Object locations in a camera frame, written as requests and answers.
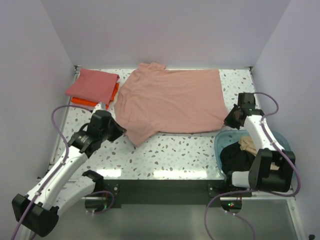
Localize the dusty pink printed t-shirt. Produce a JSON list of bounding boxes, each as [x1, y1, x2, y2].
[[114, 62, 228, 146]]

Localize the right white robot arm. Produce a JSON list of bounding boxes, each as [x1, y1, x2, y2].
[[222, 92, 296, 197]]

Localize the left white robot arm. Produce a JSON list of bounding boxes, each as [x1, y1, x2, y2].
[[11, 109, 126, 237]]

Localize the folded orange t-shirt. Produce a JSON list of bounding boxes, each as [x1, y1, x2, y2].
[[71, 82, 120, 110]]

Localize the beige t-shirt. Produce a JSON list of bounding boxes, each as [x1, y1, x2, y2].
[[237, 136, 281, 173]]

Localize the translucent blue plastic bin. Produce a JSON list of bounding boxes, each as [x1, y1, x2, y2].
[[214, 130, 291, 177]]

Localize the folded salmon pink t-shirt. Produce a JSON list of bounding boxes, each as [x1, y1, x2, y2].
[[65, 68, 120, 104]]

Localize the black t-shirt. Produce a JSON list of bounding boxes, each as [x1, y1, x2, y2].
[[220, 142, 255, 174]]

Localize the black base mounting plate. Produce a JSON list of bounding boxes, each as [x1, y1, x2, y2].
[[74, 178, 251, 210]]

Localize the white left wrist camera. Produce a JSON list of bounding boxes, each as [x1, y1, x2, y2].
[[92, 102, 106, 113]]

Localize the aluminium front rail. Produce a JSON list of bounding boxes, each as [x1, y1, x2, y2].
[[32, 174, 296, 201]]

